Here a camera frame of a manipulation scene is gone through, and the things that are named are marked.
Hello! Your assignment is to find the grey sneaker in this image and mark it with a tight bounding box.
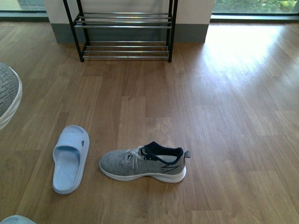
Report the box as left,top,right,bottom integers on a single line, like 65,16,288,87
0,62,22,130
99,141,191,183

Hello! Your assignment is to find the black metal shoe rack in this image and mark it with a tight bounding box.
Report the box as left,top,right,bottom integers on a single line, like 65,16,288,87
63,0,178,62

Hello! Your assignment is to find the light blue slipper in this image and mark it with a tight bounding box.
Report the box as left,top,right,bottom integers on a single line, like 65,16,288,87
0,215,36,224
52,125,90,195

